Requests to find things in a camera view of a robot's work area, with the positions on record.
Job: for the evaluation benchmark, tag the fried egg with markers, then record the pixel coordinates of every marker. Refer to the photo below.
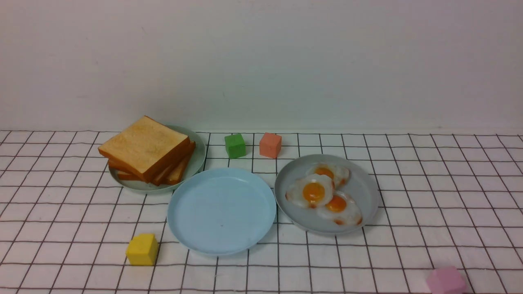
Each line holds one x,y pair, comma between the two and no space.
342,210
311,191
339,175

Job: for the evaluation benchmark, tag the salmon orange cube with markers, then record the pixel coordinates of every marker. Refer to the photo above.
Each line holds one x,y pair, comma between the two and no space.
270,145

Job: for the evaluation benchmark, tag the green cube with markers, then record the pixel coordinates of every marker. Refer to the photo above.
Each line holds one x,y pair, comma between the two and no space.
235,146

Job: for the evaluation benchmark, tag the pale green plate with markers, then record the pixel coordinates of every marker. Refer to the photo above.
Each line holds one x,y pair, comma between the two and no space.
195,165

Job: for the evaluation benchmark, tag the light blue plate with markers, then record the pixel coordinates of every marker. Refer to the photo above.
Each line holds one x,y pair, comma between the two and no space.
221,212

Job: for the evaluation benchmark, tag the grey plate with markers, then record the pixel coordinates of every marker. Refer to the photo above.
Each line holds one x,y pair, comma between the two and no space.
360,186

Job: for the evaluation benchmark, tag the yellow block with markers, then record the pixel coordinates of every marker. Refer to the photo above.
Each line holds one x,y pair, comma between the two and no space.
143,250

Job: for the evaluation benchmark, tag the white grid tablecloth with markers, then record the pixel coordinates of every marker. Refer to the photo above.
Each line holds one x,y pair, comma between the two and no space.
445,200

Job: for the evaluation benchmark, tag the pink cube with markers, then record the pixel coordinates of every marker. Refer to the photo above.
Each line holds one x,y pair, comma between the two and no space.
446,280

